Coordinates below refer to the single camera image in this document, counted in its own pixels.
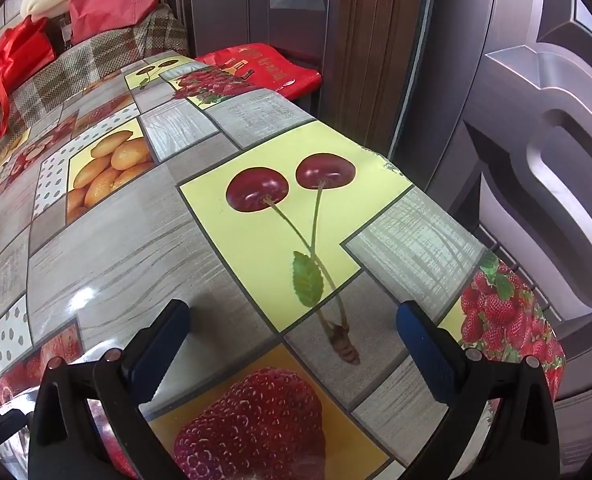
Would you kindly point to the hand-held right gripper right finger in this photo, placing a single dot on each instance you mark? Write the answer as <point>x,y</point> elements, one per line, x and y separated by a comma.
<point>425,357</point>

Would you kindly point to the large purple panelled door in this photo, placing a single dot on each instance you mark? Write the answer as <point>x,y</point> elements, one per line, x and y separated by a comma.
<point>550,110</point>

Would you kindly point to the red tote bag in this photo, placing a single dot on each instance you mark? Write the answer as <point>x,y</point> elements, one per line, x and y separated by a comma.
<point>11,60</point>

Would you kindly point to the brown wooden door frame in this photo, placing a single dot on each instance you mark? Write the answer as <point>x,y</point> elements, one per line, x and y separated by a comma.
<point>370,35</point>

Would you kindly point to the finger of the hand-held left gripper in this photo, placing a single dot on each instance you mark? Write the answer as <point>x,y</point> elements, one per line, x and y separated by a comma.
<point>3,427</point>

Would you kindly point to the red printed shopping bag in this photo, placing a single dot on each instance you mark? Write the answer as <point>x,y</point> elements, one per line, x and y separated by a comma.
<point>276,67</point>

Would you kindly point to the red plastic bag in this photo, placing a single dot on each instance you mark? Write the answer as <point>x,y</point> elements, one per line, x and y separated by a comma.
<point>111,0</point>

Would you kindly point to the plaid blanket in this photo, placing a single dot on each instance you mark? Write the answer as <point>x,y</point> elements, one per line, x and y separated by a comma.
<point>101,55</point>

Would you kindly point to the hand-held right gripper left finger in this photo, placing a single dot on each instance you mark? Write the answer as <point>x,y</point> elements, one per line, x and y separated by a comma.
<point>161,347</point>

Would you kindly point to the purple metal door leaf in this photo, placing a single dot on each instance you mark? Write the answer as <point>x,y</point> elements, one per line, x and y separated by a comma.
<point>256,0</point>

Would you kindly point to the fruit print tablecloth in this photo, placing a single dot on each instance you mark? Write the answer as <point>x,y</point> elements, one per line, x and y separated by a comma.
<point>126,260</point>

